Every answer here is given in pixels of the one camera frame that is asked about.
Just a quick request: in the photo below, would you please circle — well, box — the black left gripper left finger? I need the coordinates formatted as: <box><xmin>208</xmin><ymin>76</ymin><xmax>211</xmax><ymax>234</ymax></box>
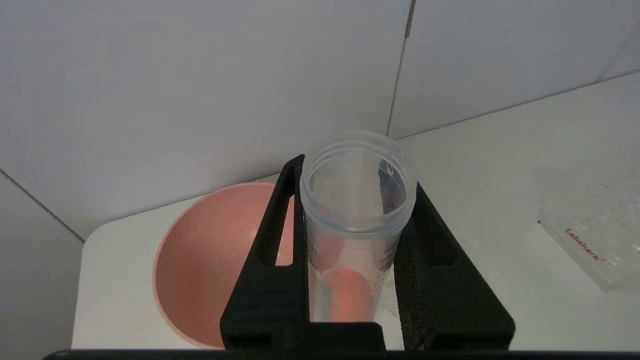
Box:
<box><xmin>220</xmin><ymin>154</ymin><xmax>311</xmax><ymax>351</ymax></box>

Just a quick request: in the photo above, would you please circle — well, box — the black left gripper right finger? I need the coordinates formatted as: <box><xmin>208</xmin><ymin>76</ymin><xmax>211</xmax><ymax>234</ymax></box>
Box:
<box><xmin>392</xmin><ymin>182</ymin><xmax>516</xmax><ymax>351</ymax></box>

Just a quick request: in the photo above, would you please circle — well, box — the test tube with red pigment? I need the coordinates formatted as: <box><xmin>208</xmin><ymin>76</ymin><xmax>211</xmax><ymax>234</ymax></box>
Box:
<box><xmin>299</xmin><ymin>131</ymin><xmax>418</xmax><ymax>323</ymax></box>

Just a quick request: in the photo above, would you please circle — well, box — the clear acrylic test tube rack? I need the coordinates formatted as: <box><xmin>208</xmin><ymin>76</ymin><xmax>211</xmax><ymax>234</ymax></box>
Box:
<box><xmin>537</xmin><ymin>170</ymin><xmax>640</xmax><ymax>292</ymax></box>

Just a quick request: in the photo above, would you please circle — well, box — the pink bowl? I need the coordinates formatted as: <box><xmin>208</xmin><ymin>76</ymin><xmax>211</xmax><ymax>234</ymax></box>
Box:
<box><xmin>152</xmin><ymin>182</ymin><xmax>301</xmax><ymax>350</ymax></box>

